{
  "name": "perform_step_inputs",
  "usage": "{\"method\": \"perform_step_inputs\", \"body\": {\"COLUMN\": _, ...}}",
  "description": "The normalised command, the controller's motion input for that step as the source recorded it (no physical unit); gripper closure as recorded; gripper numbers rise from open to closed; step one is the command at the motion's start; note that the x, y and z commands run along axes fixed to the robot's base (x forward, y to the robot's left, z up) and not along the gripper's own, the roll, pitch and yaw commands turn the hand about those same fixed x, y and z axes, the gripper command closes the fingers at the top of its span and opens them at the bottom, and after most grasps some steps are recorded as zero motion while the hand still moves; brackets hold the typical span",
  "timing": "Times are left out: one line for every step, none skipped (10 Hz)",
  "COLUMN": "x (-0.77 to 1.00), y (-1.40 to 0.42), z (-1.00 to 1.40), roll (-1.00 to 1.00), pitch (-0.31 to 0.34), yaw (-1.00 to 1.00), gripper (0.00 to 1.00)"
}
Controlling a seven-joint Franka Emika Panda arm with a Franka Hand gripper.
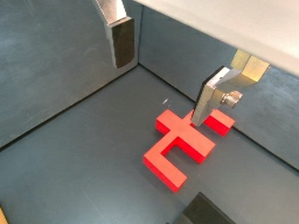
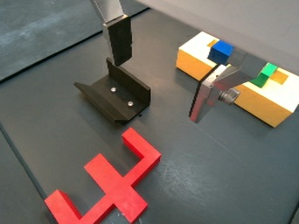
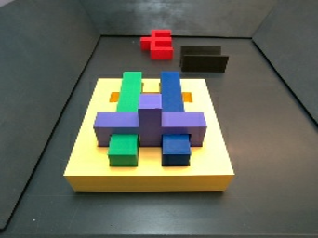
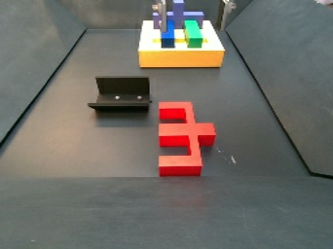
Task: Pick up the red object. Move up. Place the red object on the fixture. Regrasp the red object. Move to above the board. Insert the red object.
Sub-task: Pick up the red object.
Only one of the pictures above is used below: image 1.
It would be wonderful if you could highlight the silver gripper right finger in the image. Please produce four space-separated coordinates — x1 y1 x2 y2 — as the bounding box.
191 50 270 126

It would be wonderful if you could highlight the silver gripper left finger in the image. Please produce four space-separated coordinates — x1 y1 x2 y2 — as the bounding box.
92 0 135 68

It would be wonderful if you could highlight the red cross-shaped block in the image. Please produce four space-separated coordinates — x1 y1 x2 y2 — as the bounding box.
143 108 238 193

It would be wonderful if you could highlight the black block holder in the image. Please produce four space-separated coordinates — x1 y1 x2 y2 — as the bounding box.
173 192 236 224

